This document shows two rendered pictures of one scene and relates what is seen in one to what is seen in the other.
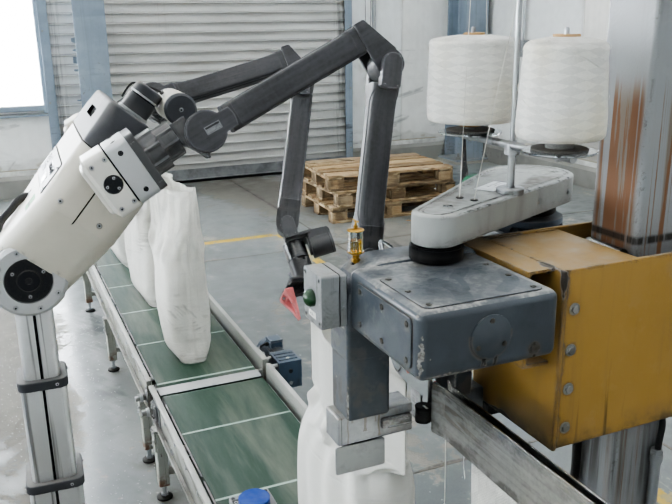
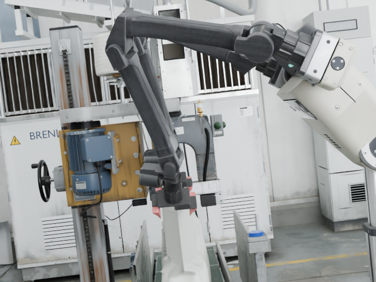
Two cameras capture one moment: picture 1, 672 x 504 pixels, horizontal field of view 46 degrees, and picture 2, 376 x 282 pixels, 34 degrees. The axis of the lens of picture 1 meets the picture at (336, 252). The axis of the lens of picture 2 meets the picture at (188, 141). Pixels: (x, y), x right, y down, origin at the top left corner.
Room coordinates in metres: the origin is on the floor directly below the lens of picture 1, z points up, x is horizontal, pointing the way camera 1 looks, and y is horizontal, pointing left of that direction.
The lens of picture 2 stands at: (3.60, 0.86, 1.37)
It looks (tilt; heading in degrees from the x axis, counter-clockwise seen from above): 3 degrees down; 202
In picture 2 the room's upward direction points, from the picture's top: 7 degrees counter-clockwise
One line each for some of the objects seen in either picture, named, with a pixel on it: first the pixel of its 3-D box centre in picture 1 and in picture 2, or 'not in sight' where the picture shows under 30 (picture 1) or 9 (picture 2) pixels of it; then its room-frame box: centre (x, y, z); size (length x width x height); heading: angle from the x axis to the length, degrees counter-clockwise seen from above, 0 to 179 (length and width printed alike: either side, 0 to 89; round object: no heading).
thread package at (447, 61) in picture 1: (471, 79); (115, 54); (1.50, -0.26, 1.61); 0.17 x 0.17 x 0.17
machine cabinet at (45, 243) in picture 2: not in sight; (137, 148); (-1.54, -1.76, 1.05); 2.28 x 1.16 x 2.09; 114
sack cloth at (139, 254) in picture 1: (147, 224); not in sight; (3.84, 0.94, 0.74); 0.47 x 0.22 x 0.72; 25
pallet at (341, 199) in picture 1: (377, 185); not in sight; (7.30, -0.40, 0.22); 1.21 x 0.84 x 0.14; 114
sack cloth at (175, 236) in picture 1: (179, 264); not in sight; (3.15, 0.66, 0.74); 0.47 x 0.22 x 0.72; 22
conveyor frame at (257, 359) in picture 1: (154, 300); not in sight; (3.80, 0.93, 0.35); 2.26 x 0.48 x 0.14; 24
